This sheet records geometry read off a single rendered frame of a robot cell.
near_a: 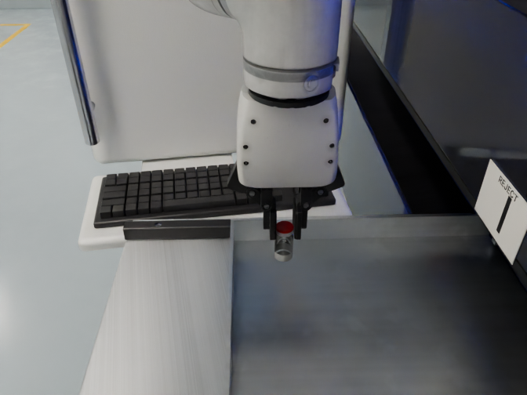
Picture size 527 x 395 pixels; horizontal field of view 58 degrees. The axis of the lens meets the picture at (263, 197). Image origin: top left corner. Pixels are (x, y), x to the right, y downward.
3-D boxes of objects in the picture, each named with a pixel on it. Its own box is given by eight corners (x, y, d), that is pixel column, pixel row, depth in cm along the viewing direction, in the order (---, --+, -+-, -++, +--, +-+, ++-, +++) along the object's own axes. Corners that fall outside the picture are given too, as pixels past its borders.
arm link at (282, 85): (334, 39, 46) (332, 69, 48) (242, 40, 46) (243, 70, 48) (350, 70, 39) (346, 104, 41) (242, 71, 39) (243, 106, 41)
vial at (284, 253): (292, 250, 57) (293, 222, 55) (292, 262, 56) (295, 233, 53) (273, 250, 57) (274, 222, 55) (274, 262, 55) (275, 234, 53)
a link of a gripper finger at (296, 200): (323, 174, 52) (319, 222, 56) (294, 175, 52) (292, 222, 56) (327, 190, 49) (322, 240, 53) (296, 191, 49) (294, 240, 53)
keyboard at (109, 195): (315, 163, 93) (316, 152, 91) (336, 205, 82) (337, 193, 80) (103, 182, 87) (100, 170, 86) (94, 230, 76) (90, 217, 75)
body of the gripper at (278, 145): (338, 62, 47) (328, 160, 53) (234, 63, 47) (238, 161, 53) (351, 92, 41) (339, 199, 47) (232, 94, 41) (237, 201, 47)
